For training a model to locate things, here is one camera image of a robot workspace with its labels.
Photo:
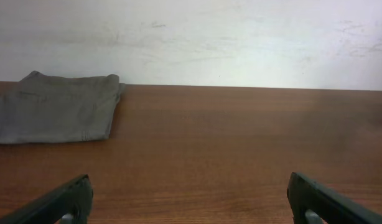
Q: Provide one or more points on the folded grey shorts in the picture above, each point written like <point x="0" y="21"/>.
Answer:
<point x="49" y="109"/>

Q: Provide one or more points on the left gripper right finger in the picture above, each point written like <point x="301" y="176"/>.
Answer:
<point x="312" y="202"/>

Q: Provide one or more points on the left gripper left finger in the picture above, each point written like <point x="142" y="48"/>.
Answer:
<point x="68" y="203"/>

